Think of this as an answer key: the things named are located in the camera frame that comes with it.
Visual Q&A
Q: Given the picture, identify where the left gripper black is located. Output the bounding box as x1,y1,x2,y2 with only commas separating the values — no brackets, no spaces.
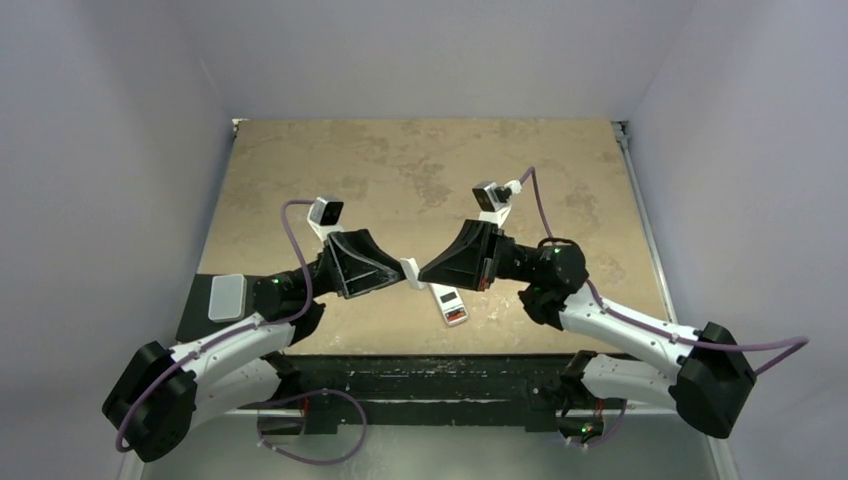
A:
293,229,411,302

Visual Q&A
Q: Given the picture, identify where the white battery cover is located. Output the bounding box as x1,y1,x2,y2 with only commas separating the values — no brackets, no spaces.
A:
399,258,427,290

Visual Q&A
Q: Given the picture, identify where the red white remote control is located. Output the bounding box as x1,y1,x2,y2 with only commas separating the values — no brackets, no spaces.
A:
429,283,469,323

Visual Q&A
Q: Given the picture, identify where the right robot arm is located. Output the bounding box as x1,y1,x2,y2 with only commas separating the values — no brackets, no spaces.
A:
418,220,758,439

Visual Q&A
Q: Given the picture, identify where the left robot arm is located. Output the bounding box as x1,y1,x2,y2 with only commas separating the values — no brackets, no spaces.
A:
102,229,406,462

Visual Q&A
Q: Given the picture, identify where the white plastic box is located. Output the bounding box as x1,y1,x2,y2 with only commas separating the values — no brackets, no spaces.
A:
207,274,247,323

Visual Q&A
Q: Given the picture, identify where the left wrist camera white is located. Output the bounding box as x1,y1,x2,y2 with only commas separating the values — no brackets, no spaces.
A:
307,195,344,242

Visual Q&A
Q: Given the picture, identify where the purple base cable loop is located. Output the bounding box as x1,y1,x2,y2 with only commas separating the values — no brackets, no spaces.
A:
256,388,369,466

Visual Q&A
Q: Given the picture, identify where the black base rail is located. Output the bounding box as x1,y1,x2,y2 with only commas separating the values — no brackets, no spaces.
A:
256,351,625,434

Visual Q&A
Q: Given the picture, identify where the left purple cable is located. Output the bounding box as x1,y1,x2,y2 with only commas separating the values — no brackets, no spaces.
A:
115,199,319,454

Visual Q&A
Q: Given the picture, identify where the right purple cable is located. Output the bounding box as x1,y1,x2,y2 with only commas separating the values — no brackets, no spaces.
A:
519,166,811,376

